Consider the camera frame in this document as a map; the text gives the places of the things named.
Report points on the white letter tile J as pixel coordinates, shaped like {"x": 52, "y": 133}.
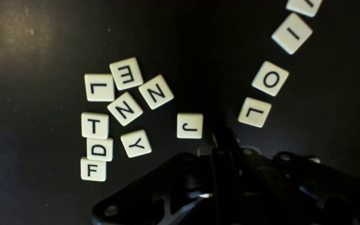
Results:
{"x": 189, "y": 125}

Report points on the white letter tile L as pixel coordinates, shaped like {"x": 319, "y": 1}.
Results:
{"x": 99, "y": 87}
{"x": 254, "y": 112}

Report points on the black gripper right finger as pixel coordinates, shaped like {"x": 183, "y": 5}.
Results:
{"x": 293, "y": 191}

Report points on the white letter tile F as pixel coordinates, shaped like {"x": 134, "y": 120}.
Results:
{"x": 93, "y": 168}

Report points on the white letter tile O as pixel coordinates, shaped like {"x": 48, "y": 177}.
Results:
{"x": 270, "y": 78}

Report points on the white letter tile E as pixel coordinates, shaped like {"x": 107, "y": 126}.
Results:
{"x": 125, "y": 73}

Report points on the white letter tile Y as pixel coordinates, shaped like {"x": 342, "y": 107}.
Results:
{"x": 135, "y": 142}

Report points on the white letter tile I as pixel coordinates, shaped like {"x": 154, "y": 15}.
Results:
{"x": 292, "y": 33}

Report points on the white letter tile N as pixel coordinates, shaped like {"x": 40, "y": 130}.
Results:
{"x": 125, "y": 108}
{"x": 157, "y": 91}

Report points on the black square table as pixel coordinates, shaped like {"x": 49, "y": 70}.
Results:
{"x": 43, "y": 62}

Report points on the white letter tile D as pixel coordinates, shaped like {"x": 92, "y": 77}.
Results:
{"x": 100, "y": 148}

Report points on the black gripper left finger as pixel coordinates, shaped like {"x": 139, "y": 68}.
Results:
{"x": 168, "y": 191}

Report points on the white letter tile T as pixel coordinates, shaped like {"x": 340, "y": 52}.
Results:
{"x": 95, "y": 125}

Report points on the white letter tile V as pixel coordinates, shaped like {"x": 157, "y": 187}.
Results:
{"x": 304, "y": 6}

